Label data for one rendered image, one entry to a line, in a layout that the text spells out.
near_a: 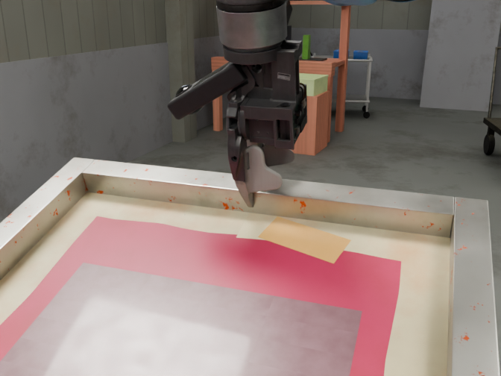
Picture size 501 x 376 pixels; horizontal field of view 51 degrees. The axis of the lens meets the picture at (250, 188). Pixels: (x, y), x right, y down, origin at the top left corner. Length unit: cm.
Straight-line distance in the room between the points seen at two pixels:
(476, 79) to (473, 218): 796
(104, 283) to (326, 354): 27
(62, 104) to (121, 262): 400
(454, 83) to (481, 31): 81
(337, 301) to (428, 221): 16
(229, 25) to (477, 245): 35
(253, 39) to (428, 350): 35
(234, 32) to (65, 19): 415
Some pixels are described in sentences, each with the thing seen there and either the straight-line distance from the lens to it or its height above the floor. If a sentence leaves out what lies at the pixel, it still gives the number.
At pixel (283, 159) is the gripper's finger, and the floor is 130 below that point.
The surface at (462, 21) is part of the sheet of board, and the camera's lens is 871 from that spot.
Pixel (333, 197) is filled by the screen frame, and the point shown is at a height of 126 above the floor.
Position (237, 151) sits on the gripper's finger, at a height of 133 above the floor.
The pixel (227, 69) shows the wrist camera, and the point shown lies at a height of 142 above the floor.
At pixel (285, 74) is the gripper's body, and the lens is 60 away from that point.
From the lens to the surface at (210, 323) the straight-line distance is 57.
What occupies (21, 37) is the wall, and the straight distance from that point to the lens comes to 435.
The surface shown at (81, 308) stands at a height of 117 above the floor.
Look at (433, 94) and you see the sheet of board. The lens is 858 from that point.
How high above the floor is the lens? 149
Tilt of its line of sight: 19 degrees down
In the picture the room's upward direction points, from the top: straight up
